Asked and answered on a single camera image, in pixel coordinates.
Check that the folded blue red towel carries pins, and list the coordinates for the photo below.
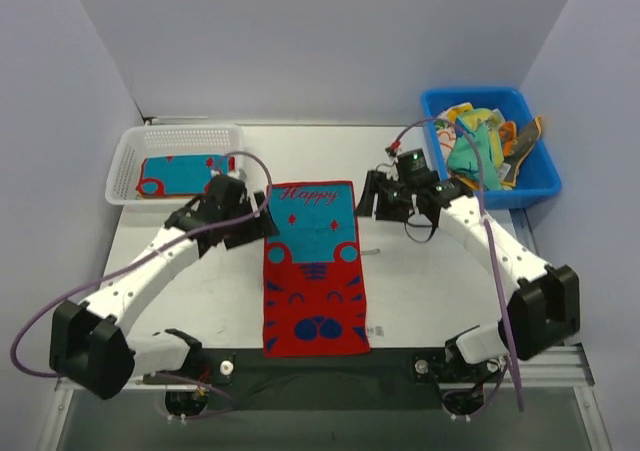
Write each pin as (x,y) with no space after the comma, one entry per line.
(177,176)

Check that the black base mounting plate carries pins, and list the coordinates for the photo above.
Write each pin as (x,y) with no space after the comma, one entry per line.
(385,379)

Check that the grey orange-edged towel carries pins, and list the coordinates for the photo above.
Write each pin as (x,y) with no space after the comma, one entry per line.
(517,146)

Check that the yellow orange towel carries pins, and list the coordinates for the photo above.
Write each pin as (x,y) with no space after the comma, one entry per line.
(501,134)

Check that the green teal crumpled towel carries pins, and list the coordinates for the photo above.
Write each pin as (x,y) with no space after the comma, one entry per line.
(475,147)

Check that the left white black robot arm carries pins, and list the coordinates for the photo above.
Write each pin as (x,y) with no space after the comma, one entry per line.
(90,342)

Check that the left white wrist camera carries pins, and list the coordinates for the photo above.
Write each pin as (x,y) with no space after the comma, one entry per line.
(238,174)

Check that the blue plastic bin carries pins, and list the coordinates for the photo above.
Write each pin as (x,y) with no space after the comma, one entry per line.
(538,178)

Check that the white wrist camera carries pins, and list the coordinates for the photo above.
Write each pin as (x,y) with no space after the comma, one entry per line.
(238,174)
(389,170)

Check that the white patterned towel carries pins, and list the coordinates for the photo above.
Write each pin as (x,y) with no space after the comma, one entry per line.
(444,127)

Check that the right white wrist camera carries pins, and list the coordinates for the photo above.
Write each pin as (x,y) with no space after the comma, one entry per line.
(389,170)

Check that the red blue tiger towel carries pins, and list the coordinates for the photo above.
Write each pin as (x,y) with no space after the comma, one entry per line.
(315,301)

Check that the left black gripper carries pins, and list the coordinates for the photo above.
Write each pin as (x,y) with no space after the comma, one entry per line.
(248,224)

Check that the white perforated plastic basket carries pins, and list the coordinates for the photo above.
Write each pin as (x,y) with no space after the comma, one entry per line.
(141,142)

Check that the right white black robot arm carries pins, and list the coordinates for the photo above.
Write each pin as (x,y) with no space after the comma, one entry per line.
(539,303)

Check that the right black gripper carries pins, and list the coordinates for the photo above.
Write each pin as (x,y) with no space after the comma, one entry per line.
(382,199)

